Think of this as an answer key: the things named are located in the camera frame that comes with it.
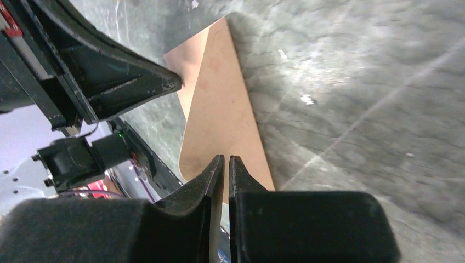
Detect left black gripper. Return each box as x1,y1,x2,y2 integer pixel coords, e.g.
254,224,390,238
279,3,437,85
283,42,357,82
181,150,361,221
1,1,182,136

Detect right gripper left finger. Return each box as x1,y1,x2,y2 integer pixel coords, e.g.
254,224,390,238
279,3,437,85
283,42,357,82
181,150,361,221
1,155,224,262

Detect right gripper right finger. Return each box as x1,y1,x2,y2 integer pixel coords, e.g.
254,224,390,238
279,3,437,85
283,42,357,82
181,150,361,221
229,156,401,262

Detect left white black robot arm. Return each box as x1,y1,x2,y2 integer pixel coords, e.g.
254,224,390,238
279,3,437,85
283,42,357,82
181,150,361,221
1,1,182,195

